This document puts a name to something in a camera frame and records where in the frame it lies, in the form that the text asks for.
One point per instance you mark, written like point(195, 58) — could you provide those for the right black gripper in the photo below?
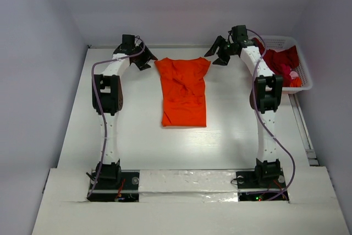
point(225, 49)

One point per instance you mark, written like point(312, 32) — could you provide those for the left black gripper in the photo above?
point(146, 57)

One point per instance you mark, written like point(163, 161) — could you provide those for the orange t shirt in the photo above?
point(183, 89)

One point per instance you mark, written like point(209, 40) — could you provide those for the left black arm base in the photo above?
point(109, 191)

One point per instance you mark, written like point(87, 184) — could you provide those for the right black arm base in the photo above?
point(250, 189)

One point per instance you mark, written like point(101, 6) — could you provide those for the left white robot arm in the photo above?
point(107, 99)

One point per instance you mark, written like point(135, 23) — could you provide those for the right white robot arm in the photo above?
point(265, 98)

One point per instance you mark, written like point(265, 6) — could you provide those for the white plastic basket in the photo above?
point(281, 43)

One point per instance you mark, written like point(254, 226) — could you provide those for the dark red t shirt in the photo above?
point(283, 62)

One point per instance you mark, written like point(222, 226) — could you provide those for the pink cloth in basket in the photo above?
point(292, 73)

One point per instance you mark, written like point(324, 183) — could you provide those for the small orange cloth in basket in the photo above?
point(296, 83)

